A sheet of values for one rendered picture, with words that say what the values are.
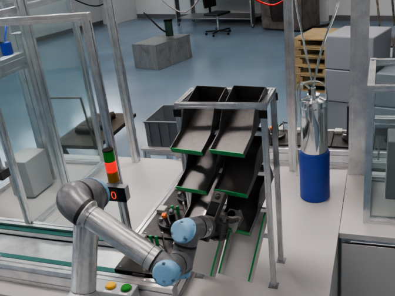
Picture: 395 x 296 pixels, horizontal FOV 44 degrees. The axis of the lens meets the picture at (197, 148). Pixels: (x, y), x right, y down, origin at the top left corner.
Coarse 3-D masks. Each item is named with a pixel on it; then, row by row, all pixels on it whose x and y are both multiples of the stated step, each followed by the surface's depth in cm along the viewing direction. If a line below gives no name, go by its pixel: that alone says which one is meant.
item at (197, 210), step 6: (216, 180) 201; (210, 192) 198; (192, 198) 195; (198, 198) 198; (204, 198) 197; (210, 198) 196; (192, 204) 195; (198, 204) 195; (204, 204) 194; (192, 210) 194; (198, 210) 193; (204, 210) 192; (186, 216) 192; (192, 216) 192
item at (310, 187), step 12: (300, 156) 252; (312, 156) 247; (324, 156) 247; (300, 168) 255; (312, 168) 249; (324, 168) 250; (300, 180) 259; (312, 180) 252; (324, 180) 253; (300, 192) 262; (312, 192) 255; (324, 192) 255
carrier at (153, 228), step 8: (160, 208) 244; (176, 208) 234; (184, 208) 231; (160, 216) 241; (168, 216) 236; (176, 216) 235; (152, 224) 235; (160, 224) 230; (144, 232) 229; (152, 232) 229; (160, 232) 228; (168, 232) 227
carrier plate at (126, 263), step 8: (160, 240) 222; (168, 240) 221; (168, 248) 215; (120, 264) 208; (128, 264) 208; (136, 264) 207; (120, 272) 206; (128, 272) 204; (136, 272) 203; (144, 272) 202
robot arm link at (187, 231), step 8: (176, 224) 153; (184, 224) 151; (192, 224) 153; (200, 224) 157; (176, 232) 153; (184, 232) 151; (192, 232) 152; (200, 232) 156; (176, 240) 152; (184, 240) 151; (192, 240) 154
